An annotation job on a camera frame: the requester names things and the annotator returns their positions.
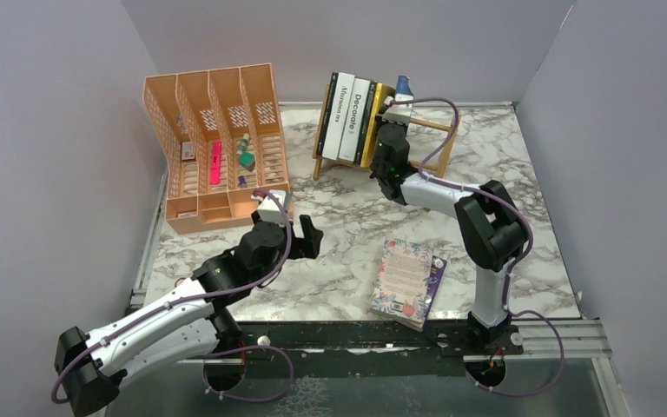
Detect black Moon and Sixpence book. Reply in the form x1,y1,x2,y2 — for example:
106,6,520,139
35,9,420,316
315,72,340,156

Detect white Afternoon tea book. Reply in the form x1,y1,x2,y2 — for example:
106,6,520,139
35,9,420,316
321,72,355,159

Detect white Decorate Furniture book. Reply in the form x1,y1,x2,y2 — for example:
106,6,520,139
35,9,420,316
338,77,371,162

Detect yellow book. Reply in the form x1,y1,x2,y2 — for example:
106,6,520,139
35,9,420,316
360,83,395,169

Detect dark green book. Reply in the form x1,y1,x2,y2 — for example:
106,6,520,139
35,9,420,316
354,81,377,166

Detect blue orange book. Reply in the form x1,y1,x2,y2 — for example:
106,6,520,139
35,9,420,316
395,75,413,98

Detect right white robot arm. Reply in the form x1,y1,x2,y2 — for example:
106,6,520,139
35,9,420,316
370,123,533,354

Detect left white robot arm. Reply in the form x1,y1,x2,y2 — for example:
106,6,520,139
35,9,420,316
50,214,324,416

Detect floral purple book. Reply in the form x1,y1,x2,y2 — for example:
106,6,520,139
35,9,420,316
369,239,448,332

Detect green glue bottle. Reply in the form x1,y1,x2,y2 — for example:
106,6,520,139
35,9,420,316
236,133,255,171

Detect pink highlighter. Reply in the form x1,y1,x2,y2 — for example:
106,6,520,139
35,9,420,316
208,140,222,185

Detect orange plastic file organizer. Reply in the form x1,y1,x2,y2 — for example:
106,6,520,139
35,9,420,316
142,63,291,235

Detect small red white box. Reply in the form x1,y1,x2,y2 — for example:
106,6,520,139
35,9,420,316
181,142,195,161

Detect wooden book rack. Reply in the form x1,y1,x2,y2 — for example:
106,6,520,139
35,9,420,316
311,84,462,181

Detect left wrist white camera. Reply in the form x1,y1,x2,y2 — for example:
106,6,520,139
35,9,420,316
252,189,291,225

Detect black metal base rail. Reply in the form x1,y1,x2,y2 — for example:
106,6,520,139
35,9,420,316
122,288,525,381

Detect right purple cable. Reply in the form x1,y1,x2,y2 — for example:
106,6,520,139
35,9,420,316
387,96,567,400

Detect purple cable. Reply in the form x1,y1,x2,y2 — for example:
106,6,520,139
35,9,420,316
387,96,567,400
50,189,295,405

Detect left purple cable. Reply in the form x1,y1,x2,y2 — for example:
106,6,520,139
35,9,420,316
50,189,295,405

